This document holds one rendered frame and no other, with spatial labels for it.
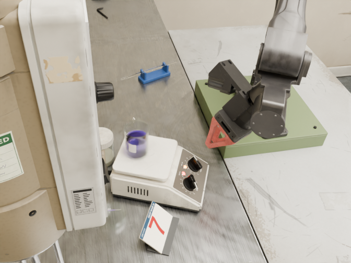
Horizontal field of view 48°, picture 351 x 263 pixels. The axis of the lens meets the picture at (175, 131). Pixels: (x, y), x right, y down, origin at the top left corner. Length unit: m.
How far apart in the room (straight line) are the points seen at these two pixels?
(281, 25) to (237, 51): 0.70
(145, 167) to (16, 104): 0.58
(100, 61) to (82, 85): 1.05
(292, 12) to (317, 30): 2.12
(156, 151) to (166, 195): 0.10
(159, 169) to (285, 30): 0.37
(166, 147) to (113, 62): 0.50
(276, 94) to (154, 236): 0.36
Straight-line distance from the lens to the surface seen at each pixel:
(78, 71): 0.24
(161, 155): 0.84
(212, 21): 2.46
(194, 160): 0.87
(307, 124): 1.07
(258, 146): 0.99
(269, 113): 0.65
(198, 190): 0.85
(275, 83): 0.68
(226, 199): 0.89
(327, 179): 1.01
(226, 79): 0.75
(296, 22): 0.71
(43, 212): 0.32
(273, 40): 0.68
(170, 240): 0.81
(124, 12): 1.59
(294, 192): 0.95
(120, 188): 0.85
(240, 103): 0.73
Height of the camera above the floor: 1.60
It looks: 43 degrees down
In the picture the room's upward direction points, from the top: 5 degrees clockwise
